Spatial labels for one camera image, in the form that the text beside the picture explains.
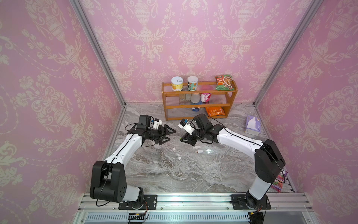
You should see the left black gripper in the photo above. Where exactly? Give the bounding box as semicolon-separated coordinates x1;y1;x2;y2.
146;124;176;145

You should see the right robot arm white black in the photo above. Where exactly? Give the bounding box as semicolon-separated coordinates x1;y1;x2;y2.
178;114;286;210

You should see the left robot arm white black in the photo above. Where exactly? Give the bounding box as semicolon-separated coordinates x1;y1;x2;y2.
89;115;176;209

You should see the orange snack bag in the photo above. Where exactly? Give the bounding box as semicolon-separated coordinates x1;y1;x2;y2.
205;106;226;117

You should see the wooden shelf rack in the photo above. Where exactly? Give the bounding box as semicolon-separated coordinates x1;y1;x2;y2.
161;80;238;121

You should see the white plastic bottle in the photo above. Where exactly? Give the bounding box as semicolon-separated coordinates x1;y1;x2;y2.
191;93;200;104

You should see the pink white cup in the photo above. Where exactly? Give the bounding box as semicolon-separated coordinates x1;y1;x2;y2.
200;93;211;103

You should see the yellow white can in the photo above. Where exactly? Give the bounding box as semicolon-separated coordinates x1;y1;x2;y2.
171;76;184;91

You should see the green orange can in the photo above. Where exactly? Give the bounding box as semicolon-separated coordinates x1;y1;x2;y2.
187;76;199;91

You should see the purple tissue box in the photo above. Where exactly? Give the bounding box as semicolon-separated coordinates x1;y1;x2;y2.
244;115;261;136

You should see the green red snack packet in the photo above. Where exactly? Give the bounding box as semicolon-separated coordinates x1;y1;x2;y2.
215;74;235;91

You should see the purple candy bag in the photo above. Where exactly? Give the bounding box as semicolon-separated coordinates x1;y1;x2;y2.
271;170;288;193

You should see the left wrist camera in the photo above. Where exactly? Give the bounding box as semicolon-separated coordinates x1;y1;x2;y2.
152;119;163;130

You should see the aluminium front rail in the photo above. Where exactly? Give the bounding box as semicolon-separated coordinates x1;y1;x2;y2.
78;192;313;212

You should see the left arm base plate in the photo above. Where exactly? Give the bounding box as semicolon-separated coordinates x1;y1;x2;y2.
118;194;158;211

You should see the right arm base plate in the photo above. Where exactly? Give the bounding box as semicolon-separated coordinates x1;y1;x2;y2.
229;194;272;211

